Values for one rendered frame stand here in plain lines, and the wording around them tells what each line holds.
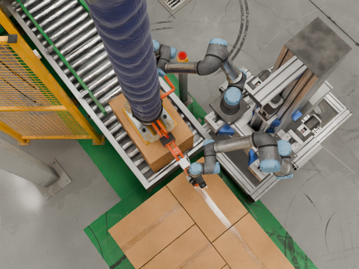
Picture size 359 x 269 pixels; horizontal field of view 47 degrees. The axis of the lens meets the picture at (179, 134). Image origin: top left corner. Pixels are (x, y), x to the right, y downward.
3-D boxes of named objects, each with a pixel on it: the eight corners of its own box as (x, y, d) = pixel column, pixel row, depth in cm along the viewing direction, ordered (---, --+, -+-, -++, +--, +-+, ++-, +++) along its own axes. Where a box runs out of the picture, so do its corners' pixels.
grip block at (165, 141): (158, 139, 302) (158, 137, 296) (169, 132, 303) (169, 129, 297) (165, 148, 300) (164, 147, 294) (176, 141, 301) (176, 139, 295)
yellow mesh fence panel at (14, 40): (17, 145, 411) (-148, 49, 209) (18, 135, 414) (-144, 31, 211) (104, 144, 410) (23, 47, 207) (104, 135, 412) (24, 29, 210)
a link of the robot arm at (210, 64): (220, 80, 257) (160, 78, 286) (225, 65, 260) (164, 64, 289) (211, 71, 249) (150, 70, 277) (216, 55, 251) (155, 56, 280)
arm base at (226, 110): (230, 92, 311) (232, 87, 302) (244, 106, 308) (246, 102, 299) (215, 104, 309) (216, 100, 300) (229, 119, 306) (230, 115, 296)
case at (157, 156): (116, 117, 359) (107, 102, 321) (154, 92, 365) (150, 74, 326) (154, 173, 346) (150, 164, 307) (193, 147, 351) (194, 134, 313)
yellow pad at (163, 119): (142, 97, 321) (142, 95, 316) (153, 90, 322) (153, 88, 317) (166, 132, 313) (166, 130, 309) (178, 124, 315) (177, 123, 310)
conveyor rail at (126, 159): (5, 6, 406) (-3, -6, 388) (9, 3, 407) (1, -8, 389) (146, 189, 357) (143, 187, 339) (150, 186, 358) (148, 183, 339)
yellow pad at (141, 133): (122, 110, 318) (121, 108, 313) (133, 103, 320) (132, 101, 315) (146, 145, 311) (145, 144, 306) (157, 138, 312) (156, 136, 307)
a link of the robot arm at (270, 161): (293, 158, 284) (275, 142, 236) (295, 179, 280) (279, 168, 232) (275, 160, 289) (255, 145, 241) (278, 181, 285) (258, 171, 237)
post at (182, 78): (179, 99, 421) (176, 56, 324) (184, 95, 422) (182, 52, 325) (182, 104, 419) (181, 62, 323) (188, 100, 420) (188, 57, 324)
